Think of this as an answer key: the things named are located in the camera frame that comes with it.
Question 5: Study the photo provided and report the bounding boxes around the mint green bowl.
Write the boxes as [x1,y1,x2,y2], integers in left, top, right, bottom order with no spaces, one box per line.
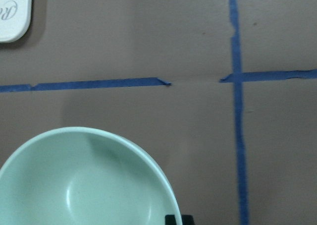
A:
[0,127,182,225]

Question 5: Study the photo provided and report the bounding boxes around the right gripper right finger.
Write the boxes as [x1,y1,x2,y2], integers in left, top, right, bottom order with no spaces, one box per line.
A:
[181,215,195,225]

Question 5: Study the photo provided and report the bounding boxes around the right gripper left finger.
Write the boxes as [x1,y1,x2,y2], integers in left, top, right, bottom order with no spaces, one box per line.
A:
[164,215,177,225]

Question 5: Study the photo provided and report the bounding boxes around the cream rabbit tray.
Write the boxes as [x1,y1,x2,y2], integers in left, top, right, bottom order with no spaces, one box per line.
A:
[0,0,32,43]

